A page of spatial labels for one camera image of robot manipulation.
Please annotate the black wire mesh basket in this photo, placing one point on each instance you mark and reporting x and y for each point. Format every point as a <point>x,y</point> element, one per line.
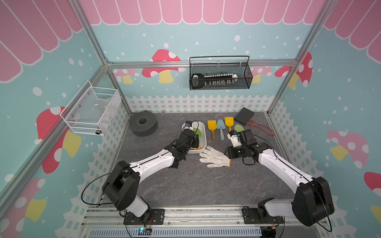
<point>238,65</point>

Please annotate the light green trowel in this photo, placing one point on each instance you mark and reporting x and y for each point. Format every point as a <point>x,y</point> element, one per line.
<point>239,128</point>

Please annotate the light blue trowel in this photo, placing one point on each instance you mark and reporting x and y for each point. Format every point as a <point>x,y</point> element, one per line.
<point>221,127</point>

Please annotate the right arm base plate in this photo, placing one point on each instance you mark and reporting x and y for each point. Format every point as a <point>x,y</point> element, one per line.
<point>259,216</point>

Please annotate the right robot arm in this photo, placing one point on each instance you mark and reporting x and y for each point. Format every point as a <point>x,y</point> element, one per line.
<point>312,201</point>

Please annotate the green circuit board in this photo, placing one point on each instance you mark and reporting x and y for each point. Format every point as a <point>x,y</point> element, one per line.
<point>145,232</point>

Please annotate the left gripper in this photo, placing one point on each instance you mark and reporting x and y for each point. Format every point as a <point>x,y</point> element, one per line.
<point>196,141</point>

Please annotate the black box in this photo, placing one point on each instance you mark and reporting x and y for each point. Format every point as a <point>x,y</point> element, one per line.
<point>244,116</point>

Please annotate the white work glove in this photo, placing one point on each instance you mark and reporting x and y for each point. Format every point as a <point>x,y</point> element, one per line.
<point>214,158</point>

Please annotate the black socket holder tool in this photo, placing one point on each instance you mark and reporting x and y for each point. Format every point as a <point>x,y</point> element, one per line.
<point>199,81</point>

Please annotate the white plastic storage box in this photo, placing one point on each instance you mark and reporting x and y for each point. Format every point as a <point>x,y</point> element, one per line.
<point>200,145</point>

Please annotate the green trowel wooden handle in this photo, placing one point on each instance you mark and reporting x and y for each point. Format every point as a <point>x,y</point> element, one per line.
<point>198,132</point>

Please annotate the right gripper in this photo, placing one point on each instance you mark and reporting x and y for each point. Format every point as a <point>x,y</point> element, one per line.
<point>230,151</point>

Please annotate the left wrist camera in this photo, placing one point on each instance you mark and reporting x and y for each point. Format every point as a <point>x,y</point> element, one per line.
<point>188,125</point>

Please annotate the white wire mesh basket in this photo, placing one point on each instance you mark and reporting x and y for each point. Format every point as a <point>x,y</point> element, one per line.
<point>92,110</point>

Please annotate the grey filament spool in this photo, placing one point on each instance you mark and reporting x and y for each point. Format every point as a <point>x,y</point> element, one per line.
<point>143,123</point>

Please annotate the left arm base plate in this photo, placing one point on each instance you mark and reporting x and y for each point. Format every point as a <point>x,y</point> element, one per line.
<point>150,217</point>

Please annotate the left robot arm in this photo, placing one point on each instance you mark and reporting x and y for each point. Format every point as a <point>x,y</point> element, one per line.
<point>121,185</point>

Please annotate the yellow shovel wooden handle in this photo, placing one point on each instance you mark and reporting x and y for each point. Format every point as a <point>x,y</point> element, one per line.
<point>212,126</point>

